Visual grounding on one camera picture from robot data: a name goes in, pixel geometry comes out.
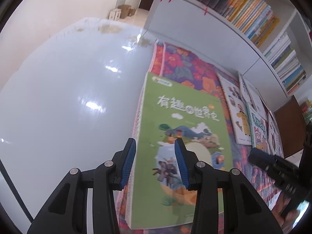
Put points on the row of yellow books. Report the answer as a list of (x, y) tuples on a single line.
[(254, 18)]

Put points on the white book yellow robed man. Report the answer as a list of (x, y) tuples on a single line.
[(237, 110)]

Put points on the leaning mixed books right shelf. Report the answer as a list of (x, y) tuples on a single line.
[(284, 59)]

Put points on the colourful floral quilt mat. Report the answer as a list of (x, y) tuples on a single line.
[(184, 67)]

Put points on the white book with painted cover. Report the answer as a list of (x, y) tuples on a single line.
[(273, 137)]

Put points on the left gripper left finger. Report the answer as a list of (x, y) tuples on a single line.
[(65, 211)]

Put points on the brown wooden cabinet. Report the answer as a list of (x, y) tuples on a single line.
[(292, 126)]

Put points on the person's right hand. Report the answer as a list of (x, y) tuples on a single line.
[(286, 222)]

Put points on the light green world history book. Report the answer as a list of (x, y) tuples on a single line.
[(168, 111)]

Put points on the cardboard boxes on floor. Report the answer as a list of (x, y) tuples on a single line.
[(121, 11)]

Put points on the white bookshelf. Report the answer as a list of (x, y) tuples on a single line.
[(192, 25)]

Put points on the white blue geometric book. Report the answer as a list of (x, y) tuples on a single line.
[(251, 95)]

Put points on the beige book at back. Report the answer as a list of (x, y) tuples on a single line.
[(258, 130)]

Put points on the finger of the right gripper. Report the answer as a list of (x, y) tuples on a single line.
[(261, 159)]

